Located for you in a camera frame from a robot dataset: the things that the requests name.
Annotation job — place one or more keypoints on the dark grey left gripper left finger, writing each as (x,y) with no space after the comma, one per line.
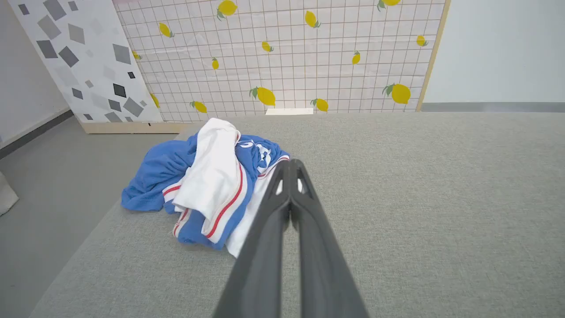
(260,247)

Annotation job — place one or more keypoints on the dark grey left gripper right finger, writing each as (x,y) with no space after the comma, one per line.
(322,256)

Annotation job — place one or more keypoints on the blue Lakers basketball jersey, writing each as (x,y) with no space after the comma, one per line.
(159,176)

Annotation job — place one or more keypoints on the grey fabric sofa cushion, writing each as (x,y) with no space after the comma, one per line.
(441,198)

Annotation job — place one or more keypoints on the lemon print grid panel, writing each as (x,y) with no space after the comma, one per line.
(309,66)

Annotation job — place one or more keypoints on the white grey terrazzo print panel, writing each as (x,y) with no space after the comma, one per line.
(88,66)

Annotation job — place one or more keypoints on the white soft pillow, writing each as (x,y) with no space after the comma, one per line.
(5,196)

